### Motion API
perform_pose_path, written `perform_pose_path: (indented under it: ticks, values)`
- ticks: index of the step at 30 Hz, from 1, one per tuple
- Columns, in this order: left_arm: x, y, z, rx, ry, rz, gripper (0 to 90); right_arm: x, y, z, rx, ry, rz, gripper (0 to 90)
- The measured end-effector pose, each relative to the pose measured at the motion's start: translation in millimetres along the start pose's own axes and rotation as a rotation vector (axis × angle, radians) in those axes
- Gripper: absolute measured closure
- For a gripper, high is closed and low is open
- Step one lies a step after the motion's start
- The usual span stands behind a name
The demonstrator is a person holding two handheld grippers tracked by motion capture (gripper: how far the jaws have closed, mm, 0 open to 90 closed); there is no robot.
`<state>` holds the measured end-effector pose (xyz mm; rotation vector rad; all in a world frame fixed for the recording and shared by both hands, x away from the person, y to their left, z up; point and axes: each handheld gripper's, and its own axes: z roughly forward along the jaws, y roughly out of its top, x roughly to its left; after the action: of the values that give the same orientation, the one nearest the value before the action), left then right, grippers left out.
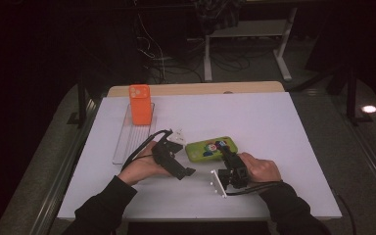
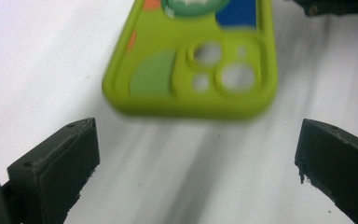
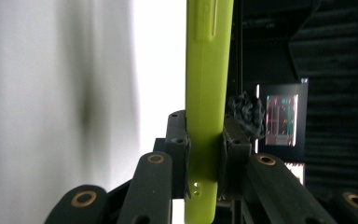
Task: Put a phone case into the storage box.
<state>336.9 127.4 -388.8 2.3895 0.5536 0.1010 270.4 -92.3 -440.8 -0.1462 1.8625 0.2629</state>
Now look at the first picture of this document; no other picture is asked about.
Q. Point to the clear plastic rack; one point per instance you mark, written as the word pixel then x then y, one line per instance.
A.
pixel 132 140

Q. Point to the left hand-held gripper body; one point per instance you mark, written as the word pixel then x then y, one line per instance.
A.
pixel 164 155

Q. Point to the green cartoon phone case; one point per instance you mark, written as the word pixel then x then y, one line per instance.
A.
pixel 199 151

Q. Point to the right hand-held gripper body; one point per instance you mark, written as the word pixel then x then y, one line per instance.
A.
pixel 238 174

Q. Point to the orange box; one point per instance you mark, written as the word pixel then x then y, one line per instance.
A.
pixel 140 107

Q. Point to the person's right hand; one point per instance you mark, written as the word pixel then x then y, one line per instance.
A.
pixel 262 169

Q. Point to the white desk frame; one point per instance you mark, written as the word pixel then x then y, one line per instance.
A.
pixel 249 28

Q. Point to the person's left hand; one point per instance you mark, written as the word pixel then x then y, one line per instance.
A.
pixel 140 169

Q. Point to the black metal stand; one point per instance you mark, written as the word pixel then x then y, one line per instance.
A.
pixel 82 98
pixel 351 98

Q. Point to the dark patterned cloth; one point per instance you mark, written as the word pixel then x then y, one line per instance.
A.
pixel 218 13

